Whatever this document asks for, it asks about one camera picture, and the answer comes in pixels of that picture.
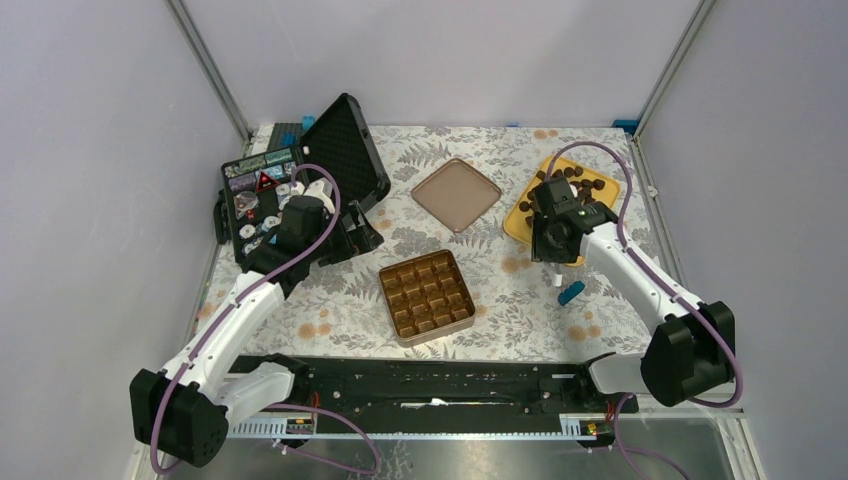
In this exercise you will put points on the long metal tongs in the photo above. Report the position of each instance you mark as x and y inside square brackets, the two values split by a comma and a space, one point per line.
[556, 274]

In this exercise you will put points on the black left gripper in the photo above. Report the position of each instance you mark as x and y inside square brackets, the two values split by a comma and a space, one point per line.
[362, 238]

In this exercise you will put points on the floral tablecloth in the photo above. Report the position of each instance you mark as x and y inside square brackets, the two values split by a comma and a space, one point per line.
[340, 310]

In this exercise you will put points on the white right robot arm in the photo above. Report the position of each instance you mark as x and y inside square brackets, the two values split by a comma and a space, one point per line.
[692, 345]

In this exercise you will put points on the gold chocolate tin box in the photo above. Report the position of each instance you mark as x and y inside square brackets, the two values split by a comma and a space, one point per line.
[427, 298]

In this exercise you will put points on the black open hard case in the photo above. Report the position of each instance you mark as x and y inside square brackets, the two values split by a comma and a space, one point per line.
[338, 143]

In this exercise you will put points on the blue toy brick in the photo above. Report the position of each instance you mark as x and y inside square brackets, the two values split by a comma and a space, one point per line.
[570, 292]

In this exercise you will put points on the yellow plastic tray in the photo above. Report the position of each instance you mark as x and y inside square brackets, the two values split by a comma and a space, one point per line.
[588, 185]

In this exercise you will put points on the brown square tin lid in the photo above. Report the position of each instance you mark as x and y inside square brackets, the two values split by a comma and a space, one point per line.
[456, 194]

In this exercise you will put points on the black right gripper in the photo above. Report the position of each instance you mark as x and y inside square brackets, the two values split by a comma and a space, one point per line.
[540, 251]

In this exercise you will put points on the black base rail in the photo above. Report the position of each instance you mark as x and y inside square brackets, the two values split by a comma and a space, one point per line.
[417, 398]

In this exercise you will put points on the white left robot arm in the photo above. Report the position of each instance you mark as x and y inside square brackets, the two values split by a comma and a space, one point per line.
[184, 410]

